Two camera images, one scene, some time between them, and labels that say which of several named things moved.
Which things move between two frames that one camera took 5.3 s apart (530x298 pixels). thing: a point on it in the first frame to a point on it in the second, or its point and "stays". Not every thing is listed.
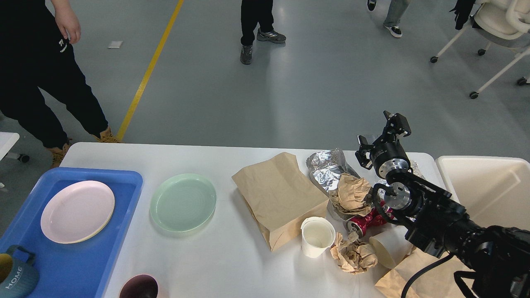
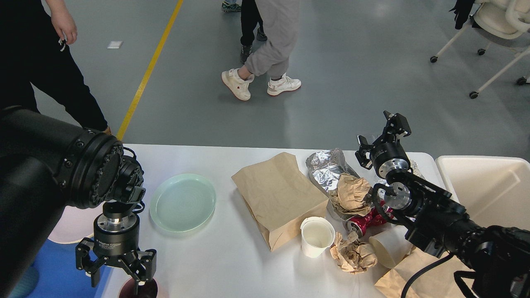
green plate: [183, 203] stays
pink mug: [140, 285] stays
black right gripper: [387, 154] stays
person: [394, 15] to [280, 18]
